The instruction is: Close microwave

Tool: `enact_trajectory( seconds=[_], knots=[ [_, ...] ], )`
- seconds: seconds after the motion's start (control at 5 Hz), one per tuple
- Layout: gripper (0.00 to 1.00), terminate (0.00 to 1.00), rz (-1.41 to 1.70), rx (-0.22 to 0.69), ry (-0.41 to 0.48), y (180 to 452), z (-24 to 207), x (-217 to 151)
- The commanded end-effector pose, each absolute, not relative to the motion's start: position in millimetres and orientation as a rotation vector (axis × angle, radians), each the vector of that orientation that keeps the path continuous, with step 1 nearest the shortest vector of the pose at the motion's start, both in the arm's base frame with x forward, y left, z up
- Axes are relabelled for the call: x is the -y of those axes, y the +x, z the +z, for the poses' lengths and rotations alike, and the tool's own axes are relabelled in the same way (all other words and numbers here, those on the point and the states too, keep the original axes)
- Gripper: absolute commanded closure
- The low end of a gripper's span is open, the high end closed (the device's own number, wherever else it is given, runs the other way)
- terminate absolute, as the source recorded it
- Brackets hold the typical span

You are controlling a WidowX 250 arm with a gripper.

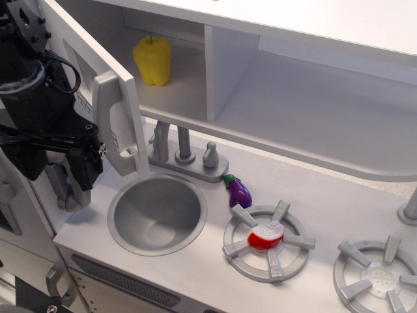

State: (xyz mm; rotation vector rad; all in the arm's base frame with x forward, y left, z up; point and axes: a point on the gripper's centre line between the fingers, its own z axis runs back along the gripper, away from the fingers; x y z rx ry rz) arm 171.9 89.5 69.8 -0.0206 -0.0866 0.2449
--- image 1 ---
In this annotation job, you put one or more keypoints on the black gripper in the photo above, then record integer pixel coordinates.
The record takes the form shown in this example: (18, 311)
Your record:
(45, 118)

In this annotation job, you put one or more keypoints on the white microwave door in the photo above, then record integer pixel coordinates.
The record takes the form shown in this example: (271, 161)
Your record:
(112, 95)

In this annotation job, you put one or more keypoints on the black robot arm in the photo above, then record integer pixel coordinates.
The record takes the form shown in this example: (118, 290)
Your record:
(25, 59)

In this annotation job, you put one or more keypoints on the round metal sink bowl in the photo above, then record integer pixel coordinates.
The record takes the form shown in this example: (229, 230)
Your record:
(158, 216)

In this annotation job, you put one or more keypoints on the yellow toy bell pepper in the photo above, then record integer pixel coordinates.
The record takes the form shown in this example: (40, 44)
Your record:
(152, 56)

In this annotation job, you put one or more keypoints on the grey toy faucet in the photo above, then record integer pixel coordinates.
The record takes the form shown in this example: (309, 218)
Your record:
(204, 164)

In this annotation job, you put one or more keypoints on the purple toy eggplant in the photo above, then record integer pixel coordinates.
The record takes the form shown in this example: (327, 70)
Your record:
(238, 192)

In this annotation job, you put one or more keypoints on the red white toy food slice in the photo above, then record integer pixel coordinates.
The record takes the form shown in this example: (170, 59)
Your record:
(265, 236)

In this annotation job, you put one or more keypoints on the grey left stove burner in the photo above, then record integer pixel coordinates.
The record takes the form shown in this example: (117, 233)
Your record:
(276, 264)

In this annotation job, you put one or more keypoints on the grey stove burner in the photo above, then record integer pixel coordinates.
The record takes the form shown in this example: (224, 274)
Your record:
(375, 276)
(276, 264)

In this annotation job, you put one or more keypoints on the white upper shelf cabinet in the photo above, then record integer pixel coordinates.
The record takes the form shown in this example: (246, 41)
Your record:
(330, 83)

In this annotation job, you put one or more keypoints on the grey right stove burner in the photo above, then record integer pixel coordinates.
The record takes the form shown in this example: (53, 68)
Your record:
(375, 276)

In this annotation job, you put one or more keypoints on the grey support pole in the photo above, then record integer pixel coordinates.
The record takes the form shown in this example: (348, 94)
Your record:
(407, 212)

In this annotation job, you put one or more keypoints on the grey fridge door handle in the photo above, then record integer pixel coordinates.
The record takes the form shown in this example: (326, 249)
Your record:
(7, 195)

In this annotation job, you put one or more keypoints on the grey oven door handle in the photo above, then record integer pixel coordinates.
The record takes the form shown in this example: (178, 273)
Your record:
(60, 284)

